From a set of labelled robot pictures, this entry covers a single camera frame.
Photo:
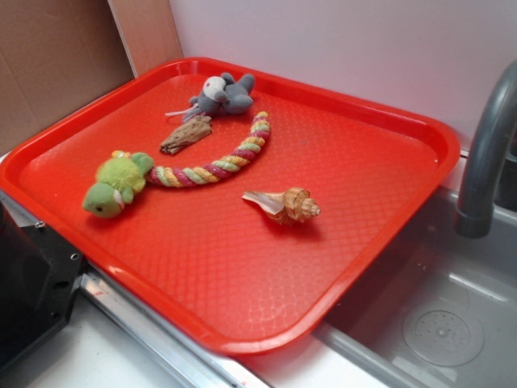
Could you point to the spiral brown seashell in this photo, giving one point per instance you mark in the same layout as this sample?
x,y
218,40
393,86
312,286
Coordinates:
x,y
285,208

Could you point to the silver metal rail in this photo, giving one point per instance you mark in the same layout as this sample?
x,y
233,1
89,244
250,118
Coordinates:
x,y
112,340

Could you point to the green turtle rope toy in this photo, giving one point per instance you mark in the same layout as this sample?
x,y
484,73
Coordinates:
x,y
124,175

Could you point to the brown wood piece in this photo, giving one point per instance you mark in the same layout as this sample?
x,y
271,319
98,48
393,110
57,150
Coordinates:
x,y
194,130

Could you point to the brown cardboard panel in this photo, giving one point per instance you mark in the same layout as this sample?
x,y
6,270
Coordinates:
x,y
58,56

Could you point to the grey plush mouse toy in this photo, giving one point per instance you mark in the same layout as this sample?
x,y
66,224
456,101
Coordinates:
x,y
220,94

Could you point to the grey sink faucet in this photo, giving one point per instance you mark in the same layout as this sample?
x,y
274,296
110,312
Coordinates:
x,y
489,177

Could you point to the grey plastic sink basin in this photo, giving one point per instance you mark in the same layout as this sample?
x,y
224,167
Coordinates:
x,y
434,309

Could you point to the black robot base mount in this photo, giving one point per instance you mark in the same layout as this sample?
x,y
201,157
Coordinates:
x,y
40,275

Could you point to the red plastic tray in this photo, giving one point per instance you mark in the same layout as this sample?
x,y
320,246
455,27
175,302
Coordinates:
x,y
205,259

